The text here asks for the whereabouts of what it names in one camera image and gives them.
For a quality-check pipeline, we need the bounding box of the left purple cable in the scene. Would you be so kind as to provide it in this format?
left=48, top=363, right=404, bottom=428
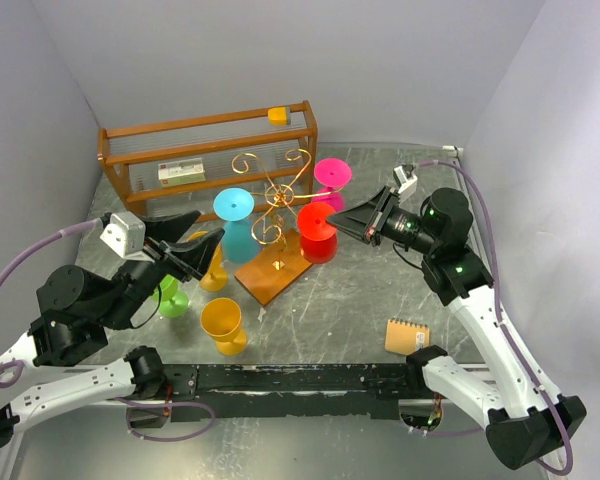
left=0, top=219, right=106, bottom=389

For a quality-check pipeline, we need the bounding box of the blue wine glass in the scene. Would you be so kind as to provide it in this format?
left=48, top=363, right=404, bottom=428
left=213, top=188, right=260, bottom=264

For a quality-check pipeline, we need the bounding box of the gold wire wine glass rack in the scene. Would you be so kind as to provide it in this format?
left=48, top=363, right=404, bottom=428
left=234, top=147, right=317, bottom=307

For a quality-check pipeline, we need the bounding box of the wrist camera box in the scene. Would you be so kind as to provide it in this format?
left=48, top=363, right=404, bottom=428
left=100, top=211, right=148, bottom=261
left=393, top=164, right=418, bottom=203

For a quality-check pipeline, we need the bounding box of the brown spiral notepad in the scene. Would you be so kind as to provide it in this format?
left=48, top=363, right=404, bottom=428
left=384, top=318, right=430, bottom=356

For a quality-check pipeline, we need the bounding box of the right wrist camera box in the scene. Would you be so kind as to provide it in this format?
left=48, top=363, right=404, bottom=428
left=393, top=164, right=418, bottom=203

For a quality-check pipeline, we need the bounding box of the small white green box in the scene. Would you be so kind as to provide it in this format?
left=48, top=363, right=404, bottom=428
left=158, top=157, right=206, bottom=188

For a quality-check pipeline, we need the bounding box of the green wine glass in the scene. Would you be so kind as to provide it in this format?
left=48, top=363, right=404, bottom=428
left=151, top=275, right=189, bottom=318

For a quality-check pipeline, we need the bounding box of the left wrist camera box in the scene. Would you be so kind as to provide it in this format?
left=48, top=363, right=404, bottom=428
left=100, top=211, right=148, bottom=261

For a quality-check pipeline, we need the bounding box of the red wine glass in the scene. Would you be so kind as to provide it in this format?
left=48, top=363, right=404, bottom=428
left=297, top=202, right=338, bottom=264

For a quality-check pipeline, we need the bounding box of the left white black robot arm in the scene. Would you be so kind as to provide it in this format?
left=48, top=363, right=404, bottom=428
left=0, top=210, right=225, bottom=449

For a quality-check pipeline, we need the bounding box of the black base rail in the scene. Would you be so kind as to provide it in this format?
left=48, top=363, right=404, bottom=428
left=104, top=362, right=431, bottom=422

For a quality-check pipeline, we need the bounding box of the yellow grey block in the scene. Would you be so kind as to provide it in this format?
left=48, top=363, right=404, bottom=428
left=267, top=106, right=291, bottom=126

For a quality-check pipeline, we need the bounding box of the orange wine glass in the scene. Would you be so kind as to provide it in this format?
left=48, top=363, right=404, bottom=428
left=199, top=245, right=228, bottom=292
left=200, top=298, right=248, bottom=356

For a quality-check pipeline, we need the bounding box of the pink wine glass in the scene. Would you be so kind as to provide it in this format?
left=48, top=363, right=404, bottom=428
left=311, top=157, right=353, bottom=212

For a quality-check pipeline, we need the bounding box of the wooden shelf rack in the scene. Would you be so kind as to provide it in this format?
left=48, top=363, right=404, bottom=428
left=97, top=101, right=318, bottom=221

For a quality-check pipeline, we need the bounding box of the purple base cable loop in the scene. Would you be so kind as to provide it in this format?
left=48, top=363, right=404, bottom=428
left=115, top=397, right=217, bottom=442

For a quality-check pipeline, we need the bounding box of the orange wine glass front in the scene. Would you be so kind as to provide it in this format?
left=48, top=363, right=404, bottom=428
left=200, top=298, right=248, bottom=356

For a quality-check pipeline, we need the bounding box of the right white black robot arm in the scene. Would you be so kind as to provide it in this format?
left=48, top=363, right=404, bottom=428
left=326, top=187, right=587, bottom=470

